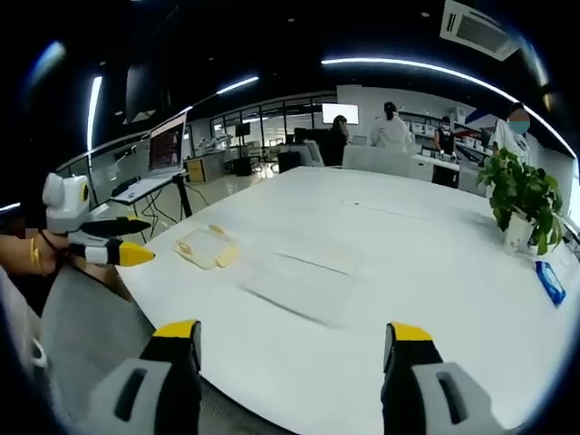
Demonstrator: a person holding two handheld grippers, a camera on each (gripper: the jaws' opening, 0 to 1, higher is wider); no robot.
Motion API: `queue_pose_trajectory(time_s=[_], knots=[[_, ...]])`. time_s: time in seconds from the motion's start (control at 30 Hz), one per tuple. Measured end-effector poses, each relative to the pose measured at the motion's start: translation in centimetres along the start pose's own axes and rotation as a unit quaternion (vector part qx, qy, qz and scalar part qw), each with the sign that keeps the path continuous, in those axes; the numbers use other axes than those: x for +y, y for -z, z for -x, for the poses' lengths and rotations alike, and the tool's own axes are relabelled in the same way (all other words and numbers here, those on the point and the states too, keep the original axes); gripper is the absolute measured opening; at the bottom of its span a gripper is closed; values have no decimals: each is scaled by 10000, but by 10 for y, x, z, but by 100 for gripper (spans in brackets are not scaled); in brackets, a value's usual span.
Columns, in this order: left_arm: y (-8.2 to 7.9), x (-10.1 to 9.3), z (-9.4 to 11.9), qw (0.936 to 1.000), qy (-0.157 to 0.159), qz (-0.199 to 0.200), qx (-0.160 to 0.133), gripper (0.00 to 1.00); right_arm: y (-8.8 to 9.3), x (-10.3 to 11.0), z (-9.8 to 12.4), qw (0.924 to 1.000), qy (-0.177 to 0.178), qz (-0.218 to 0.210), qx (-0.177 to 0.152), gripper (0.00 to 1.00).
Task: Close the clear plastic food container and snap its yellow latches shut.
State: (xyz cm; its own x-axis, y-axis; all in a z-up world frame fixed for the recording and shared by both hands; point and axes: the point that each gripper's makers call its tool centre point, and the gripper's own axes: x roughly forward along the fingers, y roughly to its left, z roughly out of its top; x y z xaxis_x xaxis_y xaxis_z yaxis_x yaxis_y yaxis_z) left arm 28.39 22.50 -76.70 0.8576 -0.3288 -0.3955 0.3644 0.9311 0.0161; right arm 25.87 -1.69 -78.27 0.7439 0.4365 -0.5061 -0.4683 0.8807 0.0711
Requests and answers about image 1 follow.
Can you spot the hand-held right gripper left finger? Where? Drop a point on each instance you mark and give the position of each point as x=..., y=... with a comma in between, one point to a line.
x=149, y=394

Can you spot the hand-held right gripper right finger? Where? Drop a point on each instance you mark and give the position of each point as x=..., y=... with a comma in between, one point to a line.
x=421, y=399

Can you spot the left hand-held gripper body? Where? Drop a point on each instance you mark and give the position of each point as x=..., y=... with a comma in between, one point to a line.
x=63, y=204

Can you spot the person's left hand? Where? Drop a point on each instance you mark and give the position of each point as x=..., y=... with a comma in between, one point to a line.
x=54, y=256

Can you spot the black tripod stand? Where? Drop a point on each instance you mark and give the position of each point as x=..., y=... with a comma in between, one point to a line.
x=183, y=195

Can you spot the open laptop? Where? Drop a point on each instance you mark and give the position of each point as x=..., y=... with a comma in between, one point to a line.
x=165, y=147

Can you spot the yellow drawer cabinet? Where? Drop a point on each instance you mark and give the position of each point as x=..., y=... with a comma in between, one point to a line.
x=196, y=171

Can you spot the person's white clothing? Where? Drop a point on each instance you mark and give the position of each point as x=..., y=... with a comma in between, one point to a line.
x=16, y=326

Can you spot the blue wipes packet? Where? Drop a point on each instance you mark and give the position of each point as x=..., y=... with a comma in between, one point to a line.
x=550, y=281

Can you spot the short ceiling light strip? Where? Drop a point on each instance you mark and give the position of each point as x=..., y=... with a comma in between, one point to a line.
x=237, y=84

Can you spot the green potted plant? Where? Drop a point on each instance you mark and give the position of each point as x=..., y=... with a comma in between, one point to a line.
x=521, y=190

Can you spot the long ceiling light strip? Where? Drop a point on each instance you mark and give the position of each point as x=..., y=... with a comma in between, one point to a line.
x=435, y=70

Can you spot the ceiling air conditioner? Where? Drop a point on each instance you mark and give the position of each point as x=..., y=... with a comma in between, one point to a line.
x=478, y=27

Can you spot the white wall screen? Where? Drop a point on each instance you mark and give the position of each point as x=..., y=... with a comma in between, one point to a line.
x=340, y=113

